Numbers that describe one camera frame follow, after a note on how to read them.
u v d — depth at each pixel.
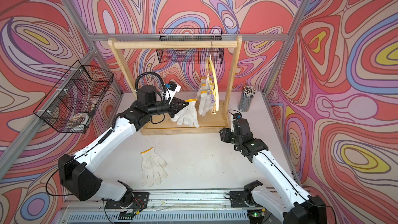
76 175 0.39
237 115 0.70
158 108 0.62
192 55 1.01
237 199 0.74
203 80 0.91
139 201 0.72
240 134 0.59
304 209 0.39
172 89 0.62
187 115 0.78
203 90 0.91
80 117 0.72
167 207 0.73
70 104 0.77
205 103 0.83
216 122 1.02
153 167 0.83
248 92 0.96
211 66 0.60
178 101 0.69
